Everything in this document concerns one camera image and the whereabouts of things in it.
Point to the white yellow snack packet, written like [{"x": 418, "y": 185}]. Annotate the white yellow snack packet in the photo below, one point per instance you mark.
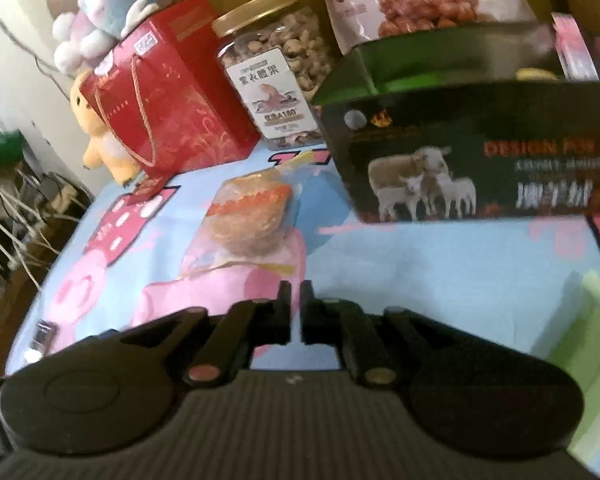
[{"x": 537, "y": 75}]

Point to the red gift box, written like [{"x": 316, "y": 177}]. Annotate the red gift box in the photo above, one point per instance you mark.
[{"x": 190, "y": 110}]

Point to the pig printed blue blanket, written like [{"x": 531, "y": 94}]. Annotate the pig printed blue blanket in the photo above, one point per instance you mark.
[{"x": 430, "y": 270}]

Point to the green crate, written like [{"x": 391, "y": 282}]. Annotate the green crate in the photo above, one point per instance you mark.
[{"x": 0, "y": 152}]

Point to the clear pink cake packet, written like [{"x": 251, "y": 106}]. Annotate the clear pink cake packet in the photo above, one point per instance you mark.
[{"x": 250, "y": 215}]

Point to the pink white snack packet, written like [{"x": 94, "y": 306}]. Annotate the pink white snack packet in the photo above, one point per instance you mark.
[{"x": 575, "y": 50}]

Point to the cashew jar with gold lid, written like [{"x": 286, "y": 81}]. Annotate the cashew jar with gold lid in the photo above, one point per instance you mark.
[{"x": 280, "y": 90}]

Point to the small dark object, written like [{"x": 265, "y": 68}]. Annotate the small dark object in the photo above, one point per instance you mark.
[{"x": 45, "y": 334}]

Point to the yellow plush duck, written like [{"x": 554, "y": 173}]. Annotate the yellow plush duck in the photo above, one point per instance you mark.
[{"x": 105, "y": 150}]

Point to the large pink snack bag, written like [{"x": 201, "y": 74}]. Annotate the large pink snack bag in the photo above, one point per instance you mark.
[{"x": 405, "y": 5}]

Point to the black box with sheep print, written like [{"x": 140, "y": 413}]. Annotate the black box with sheep print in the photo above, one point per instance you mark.
[{"x": 480, "y": 125}]

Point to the pastel plush toy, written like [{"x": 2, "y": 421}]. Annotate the pastel plush toy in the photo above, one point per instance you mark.
[{"x": 110, "y": 0}]

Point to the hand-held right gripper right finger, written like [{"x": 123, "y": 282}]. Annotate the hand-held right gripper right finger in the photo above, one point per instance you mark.
[{"x": 307, "y": 310}]

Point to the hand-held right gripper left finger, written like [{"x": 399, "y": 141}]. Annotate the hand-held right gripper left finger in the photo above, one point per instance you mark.
[{"x": 282, "y": 310}]

